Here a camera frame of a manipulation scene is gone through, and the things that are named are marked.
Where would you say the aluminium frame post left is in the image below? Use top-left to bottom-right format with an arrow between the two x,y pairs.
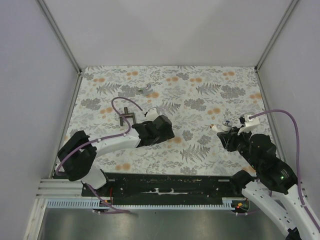
36,0 -> 82,75

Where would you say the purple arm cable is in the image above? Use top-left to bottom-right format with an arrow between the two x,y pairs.
234,109 -> 320,226
56,96 -> 145,215

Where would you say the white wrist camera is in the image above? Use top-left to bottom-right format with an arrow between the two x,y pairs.
237,112 -> 260,135
144,107 -> 159,121

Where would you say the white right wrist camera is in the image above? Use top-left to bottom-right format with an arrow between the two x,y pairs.
237,112 -> 260,135

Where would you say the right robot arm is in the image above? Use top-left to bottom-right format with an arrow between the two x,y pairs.
216,127 -> 320,240

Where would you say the aluminium frame post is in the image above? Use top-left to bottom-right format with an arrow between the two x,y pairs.
254,0 -> 300,73
36,0 -> 82,75

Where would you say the aluminium frame post right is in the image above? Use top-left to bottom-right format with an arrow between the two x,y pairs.
254,0 -> 300,73

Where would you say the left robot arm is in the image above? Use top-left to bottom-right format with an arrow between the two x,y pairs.
55,115 -> 175,197

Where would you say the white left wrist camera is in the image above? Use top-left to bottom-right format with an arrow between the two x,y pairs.
144,107 -> 159,121

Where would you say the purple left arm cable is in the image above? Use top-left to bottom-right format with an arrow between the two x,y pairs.
56,96 -> 145,215

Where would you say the white faucet with chrome knob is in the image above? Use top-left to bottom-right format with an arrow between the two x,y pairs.
209,120 -> 233,133

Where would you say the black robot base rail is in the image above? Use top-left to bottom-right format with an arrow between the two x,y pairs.
96,173 -> 244,208

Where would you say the white slotted cable duct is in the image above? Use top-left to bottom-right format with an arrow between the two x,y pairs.
46,198 -> 238,210

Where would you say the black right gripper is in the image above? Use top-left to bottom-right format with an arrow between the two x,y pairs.
217,124 -> 261,170

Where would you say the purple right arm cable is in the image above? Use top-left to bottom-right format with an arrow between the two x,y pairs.
234,109 -> 320,226

